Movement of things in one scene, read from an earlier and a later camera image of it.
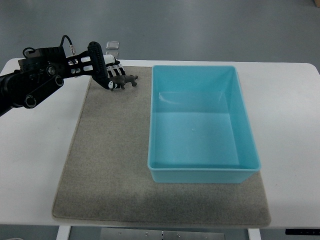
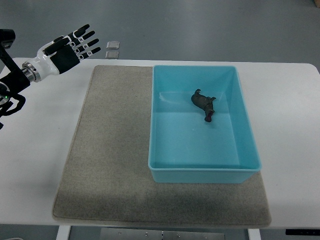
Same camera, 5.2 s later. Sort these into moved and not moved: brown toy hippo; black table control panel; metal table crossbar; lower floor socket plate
Moved: brown toy hippo
Not moved: metal table crossbar; black table control panel; lower floor socket plate
